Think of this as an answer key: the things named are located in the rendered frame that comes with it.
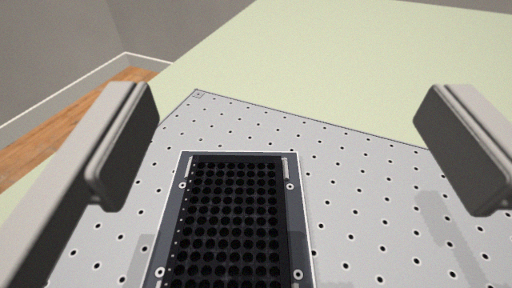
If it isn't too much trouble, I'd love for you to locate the grey perforated base plate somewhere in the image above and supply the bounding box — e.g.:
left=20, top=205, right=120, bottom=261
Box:
left=44, top=88, right=512, bottom=288

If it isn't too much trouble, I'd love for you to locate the grey plate holder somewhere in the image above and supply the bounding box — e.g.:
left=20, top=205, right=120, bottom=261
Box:
left=140, top=150, right=316, bottom=288

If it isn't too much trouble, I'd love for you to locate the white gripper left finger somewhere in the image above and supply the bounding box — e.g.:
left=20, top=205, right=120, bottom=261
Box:
left=0, top=81, right=160, bottom=288

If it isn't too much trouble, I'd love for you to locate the black well plate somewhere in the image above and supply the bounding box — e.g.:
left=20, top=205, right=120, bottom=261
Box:
left=161, top=155, right=291, bottom=288

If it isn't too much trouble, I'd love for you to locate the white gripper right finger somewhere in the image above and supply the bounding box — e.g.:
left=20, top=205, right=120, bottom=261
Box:
left=413, top=84, right=512, bottom=218

